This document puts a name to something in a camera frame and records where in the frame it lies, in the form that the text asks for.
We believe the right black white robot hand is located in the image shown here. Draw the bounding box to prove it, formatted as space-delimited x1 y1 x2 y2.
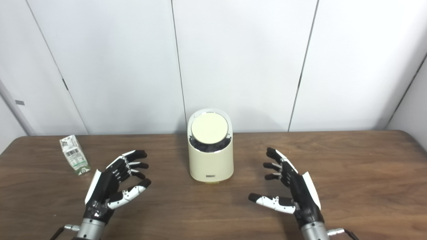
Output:
248 147 325 230

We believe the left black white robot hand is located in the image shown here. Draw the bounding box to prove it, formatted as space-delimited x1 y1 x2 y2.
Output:
83 150 152 224

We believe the small white green milk carton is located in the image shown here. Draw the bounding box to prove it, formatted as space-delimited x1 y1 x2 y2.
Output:
59 135 91 176

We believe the cream-colored cylindrical bin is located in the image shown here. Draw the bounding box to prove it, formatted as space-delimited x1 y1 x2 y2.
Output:
187 108 234 183

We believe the round cream bin lid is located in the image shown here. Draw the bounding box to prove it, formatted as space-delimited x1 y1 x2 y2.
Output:
191 112 229 144

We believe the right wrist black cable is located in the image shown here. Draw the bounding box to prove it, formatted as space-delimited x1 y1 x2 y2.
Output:
327 228 360 240

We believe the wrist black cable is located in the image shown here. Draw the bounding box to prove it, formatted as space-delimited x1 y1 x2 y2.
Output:
327 228 360 240
50 224 80 240

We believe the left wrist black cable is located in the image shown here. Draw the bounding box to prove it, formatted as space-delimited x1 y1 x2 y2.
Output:
50 224 80 240

